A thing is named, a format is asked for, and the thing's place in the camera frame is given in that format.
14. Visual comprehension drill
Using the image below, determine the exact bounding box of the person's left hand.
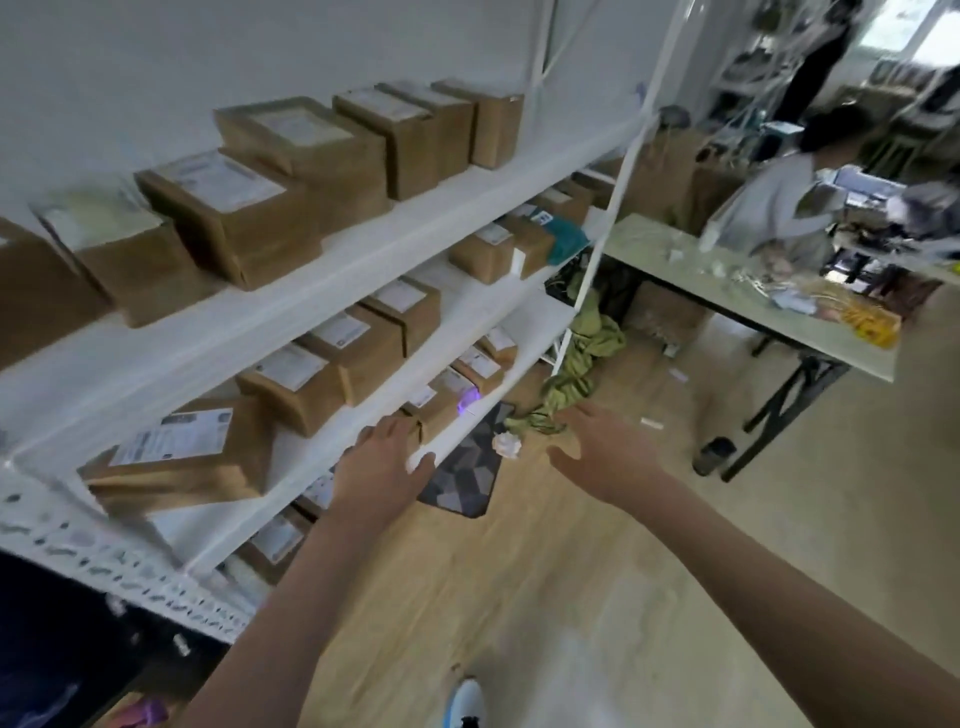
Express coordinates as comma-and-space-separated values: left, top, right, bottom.
330, 414, 438, 528

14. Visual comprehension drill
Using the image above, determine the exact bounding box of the person's right hand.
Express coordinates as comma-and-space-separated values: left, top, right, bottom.
546, 401, 670, 513

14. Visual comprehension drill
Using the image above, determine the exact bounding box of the person's left forearm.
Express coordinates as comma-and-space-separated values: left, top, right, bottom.
174, 504, 410, 728

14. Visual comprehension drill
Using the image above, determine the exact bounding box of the person's right forearm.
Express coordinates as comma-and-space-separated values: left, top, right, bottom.
616, 471, 960, 728

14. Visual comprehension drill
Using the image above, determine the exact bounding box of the grey patterned mat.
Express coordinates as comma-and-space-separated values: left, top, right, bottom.
416, 401, 519, 520

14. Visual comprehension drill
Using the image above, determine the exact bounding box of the row of brown cardboard boxes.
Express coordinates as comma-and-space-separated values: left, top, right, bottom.
234, 326, 520, 588
0, 78, 526, 370
78, 174, 618, 519

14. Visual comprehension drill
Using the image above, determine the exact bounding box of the green cloth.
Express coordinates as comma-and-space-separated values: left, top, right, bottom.
504, 288, 628, 438

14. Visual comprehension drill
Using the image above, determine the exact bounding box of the black cup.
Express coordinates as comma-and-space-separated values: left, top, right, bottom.
690, 436, 738, 478

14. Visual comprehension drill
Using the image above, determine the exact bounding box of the cardboard box with white label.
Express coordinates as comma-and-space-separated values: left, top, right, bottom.
624, 280, 712, 352

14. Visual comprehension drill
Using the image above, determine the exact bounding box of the teal packet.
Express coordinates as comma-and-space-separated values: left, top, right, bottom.
546, 222, 592, 267

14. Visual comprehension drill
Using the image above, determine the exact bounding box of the folding table with black legs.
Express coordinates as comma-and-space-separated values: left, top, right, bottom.
602, 213, 903, 483

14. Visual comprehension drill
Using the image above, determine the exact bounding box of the white metal shelving unit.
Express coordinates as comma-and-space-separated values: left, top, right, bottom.
0, 0, 700, 646

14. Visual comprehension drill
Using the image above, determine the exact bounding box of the person's white blue shoe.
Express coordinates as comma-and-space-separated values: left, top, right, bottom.
444, 677, 487, 728

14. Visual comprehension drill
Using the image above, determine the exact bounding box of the brown paper bag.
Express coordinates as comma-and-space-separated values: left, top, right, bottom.
621, 126, 751, 230

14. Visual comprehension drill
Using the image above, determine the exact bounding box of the yellow packet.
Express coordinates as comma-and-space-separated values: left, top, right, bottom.
813, 288, 903, 351

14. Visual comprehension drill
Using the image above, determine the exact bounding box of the white background shelving unit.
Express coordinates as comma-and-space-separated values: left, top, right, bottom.
705, 0, 960, 185

